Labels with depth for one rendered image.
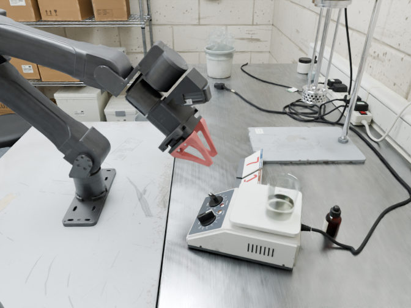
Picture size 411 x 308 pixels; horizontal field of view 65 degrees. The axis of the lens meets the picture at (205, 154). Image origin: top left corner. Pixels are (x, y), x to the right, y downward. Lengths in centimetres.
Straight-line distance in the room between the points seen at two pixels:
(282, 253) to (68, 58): 49
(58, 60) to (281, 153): 59
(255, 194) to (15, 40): 50
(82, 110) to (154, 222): 220
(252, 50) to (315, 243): 243
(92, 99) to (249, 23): 144
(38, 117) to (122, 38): 232
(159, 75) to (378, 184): 59
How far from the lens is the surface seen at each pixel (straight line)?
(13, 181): 92
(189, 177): 81
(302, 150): 94
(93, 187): 74
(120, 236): 67
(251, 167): 82
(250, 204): 59
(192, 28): 288
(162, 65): 57
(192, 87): 55
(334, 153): 95
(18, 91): 69
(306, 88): 90
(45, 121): 69
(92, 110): 280
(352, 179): 88
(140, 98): 60
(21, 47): 65
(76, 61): 61
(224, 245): 59
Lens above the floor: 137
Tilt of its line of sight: 31 degrees down
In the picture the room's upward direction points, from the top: straight up
